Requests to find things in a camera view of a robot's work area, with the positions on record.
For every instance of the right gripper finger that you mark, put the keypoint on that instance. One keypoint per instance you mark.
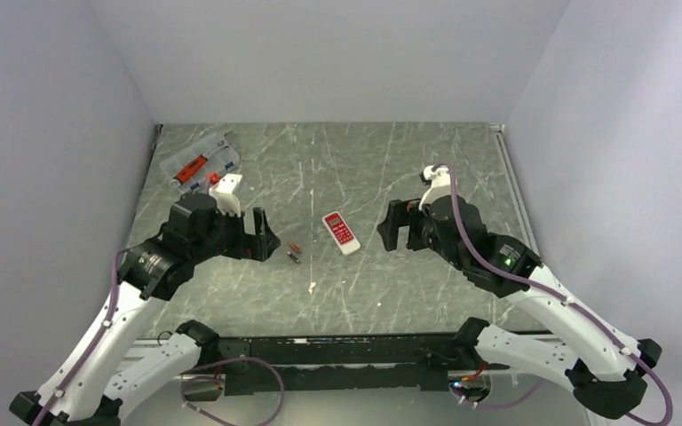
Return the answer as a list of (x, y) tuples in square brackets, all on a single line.
[(400, 212), (389, 233)]

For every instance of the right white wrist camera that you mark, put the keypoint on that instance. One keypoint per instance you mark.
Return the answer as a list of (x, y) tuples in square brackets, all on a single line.
[(438, 179)]

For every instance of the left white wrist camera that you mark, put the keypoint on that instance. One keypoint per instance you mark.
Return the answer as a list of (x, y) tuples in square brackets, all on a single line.
[(226, 191)]

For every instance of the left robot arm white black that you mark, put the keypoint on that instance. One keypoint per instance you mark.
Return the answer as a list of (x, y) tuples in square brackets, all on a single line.
[(87, 389)]

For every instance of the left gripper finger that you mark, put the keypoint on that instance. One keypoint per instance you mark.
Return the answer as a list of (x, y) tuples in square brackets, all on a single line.
[(261, 247), (262, 229)]

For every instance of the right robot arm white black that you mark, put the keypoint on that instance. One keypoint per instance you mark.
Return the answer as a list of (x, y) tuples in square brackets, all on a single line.
[(603, 368)]

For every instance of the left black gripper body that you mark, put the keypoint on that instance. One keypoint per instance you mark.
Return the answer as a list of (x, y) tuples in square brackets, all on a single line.
[(228, 237)]

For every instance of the white remote control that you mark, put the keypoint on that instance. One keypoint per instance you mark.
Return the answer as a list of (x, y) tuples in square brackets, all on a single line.
[(341, 233)]

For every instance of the red handled tool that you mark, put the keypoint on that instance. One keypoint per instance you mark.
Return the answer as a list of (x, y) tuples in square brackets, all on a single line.
[(190, 169)]

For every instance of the black base frame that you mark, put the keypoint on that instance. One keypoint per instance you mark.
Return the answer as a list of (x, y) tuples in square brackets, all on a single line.
[(424, 361)]

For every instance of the red AAA battery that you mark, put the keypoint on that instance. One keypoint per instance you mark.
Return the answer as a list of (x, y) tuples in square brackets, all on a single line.
[(294, 247)]

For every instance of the black AAA battery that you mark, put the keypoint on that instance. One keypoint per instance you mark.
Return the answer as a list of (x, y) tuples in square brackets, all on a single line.
[(294, 258)]

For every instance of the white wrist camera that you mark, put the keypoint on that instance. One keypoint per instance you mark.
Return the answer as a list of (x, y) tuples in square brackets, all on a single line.
[(438, 179), (226, 191)]

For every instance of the clear plastic organizer box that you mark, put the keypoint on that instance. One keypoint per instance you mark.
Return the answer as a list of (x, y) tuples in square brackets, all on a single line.
[(222, 159)]

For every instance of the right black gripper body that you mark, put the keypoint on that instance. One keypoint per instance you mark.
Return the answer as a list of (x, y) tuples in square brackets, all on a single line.
[(421, 235)]

